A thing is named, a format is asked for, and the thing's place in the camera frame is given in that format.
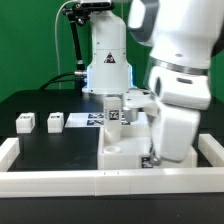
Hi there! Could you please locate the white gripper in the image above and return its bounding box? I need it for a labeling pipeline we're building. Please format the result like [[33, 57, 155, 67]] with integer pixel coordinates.
[[122, 89, 200, 166]]

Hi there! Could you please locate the white square table top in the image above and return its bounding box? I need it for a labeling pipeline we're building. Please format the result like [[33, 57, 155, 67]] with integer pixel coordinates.
[[97, 117, 197, 170]]

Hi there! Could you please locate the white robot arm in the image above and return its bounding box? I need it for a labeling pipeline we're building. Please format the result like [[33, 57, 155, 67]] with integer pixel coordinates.
[[81, 0, 224, 165]]

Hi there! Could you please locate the white U-shaped obstacle fence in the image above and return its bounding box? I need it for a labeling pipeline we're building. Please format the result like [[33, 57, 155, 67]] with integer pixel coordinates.
[[0, 138, 224, 198]]

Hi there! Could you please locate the white marker sheet with tags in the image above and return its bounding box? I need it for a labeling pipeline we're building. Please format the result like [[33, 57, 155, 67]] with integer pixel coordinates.
[[64, 112, 149, 128]]

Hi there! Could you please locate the white cable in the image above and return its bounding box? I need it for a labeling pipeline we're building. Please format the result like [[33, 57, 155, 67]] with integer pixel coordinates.
[[54, 0, 81, 90]]

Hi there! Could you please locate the black cable bundle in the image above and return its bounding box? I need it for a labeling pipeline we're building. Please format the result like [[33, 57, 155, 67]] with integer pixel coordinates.
[[39, 73, 88, 91]]

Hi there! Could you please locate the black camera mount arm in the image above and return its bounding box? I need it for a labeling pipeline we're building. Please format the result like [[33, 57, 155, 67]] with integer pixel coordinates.
[[61, 1, 115, 78]]

